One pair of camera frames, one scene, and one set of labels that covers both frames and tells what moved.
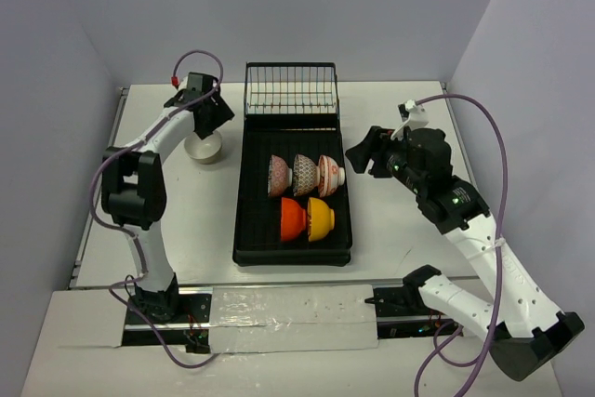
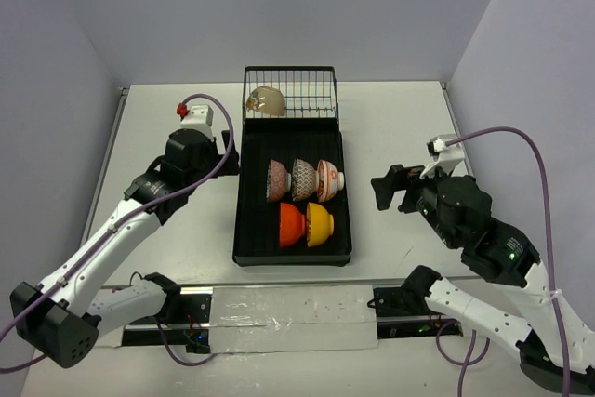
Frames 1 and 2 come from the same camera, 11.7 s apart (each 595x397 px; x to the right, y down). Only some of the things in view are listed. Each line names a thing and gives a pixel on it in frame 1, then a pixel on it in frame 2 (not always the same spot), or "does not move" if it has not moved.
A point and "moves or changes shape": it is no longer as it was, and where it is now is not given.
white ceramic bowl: (204, 151) moves or changes shape
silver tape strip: (250, 319) does not move
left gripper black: (212, 117) to (228, 151)
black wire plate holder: (291, 88) does not move
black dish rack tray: (257, 240) does not move
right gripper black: (376, 144) to (400, 176)
